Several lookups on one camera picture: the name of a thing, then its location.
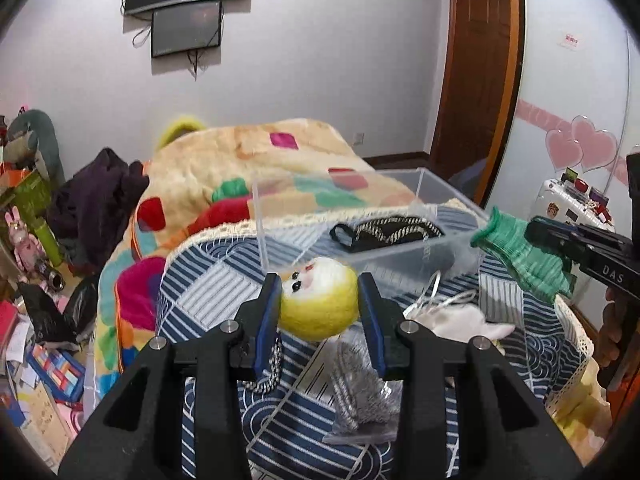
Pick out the green knitted sock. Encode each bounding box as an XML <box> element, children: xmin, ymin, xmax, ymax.
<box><xmin>471</xmin><ymin>207</ymin><xmax>577</xmax><ymax>304</ymax></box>

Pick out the yellow felt doll ball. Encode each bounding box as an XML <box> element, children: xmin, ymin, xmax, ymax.
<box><xmin>279</xmin><ymin>257</ymin><xmax>359</xmax><ymax>341</ymax></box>

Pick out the person's right hand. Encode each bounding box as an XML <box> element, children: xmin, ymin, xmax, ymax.
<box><xmin>594</xmin><ymin>288</ymin><xmax>626</xmax><ymax>368</ymax></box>

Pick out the white suitcase with stickers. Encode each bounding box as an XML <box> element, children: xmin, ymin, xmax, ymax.
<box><xmin>528</xmin><ymin>168</ymin><xmax>615</xmax><ymax>232</ymax></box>

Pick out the blue colourful block box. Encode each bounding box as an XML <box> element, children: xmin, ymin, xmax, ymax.
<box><xmin>26</xmin><ymin>344</ymin><xmax>85</xmax><ymax>403</ymax></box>

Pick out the pink heart ornament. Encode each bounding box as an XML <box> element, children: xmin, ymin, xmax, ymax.
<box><xmin>546</xmin><ymin>116</ymin><xmax>618</xmax><ymax>172</ymax></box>

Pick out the black plastic bag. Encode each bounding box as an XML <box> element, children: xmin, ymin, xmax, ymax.
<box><xmin>18</xmin><ymin>274</ymin><xmax>99</xmax><ymax>349</ymax></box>

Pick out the blue white patterned tablecloth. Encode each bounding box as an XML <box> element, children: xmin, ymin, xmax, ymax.
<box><xmin>158</xmin><ymin>224</ymin><xmax>593</xmax><ymax>479</ymax></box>

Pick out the silver grey knitted item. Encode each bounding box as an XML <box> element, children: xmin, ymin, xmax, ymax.
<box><xmin>322</xmin><ymin>323</ymin><xmax>402</xmax><ymax>445</ymax></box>

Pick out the clear plastic storage box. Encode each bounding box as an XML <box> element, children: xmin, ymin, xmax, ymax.
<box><xmin>250</xmin><ymin>169</ymin><xmax>488</xmax><ymax>296</ymax></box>

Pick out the brown wooden door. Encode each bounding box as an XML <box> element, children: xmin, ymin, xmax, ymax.
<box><xmin>431</xmin><ymin>0</ymin><xmax>525</xmax><ymax>206</ymax></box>

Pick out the black white patterned fabric item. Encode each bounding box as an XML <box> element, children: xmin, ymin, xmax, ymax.
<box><xmin>329</xmin><ymin>214</ymin><xmax>445</xmax><ymax>252</ymax></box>

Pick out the pink rabbit figure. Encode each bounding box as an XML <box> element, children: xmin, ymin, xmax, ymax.
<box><xmin>4</xmin><ymin>206</ymin><xmax>47</xmax><ymax>278</ymax></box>

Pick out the dark purple garment pile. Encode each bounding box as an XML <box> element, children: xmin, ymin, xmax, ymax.
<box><xmin>46</xmin><ymin>148</ymin><xmax>150</xmax><ymax>274</ymax></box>

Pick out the green cardboard box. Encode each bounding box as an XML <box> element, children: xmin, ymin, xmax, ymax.
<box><xmin>1</xmin><ymin>169</ymin><xmax>62</xmax><ymax>274</ymax></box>

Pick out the colourful beige fleece blanket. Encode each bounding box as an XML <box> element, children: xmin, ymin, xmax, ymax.
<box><xmin>94</xmin><ymin>118</ymin><xmax>432</xmax><ymax>401</ymax></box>

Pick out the grey green plush dinosaur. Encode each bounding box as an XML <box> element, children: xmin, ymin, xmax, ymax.
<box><xmin>2</xmin><ymin>110</ymin><xmax>65</xmax><ymax>186</ymax></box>

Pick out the yellow plush toy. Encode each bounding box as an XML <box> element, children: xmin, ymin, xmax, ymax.
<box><xmin>155</xmin><ymin>115</ymin><xmax>206</xmax><ymax>151</ymax></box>

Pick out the white drawstring pouch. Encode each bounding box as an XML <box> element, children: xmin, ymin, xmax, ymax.
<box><xmin>404</xmin><ymin>271</ymin><xmax>515</xmax><ymax>344</ymax></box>

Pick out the wall mounted black monitor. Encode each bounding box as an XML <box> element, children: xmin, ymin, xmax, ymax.
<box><xmin>151</xmin><ymin>0</ymin><xmax>224</xmax><ymax>58</ymax></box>

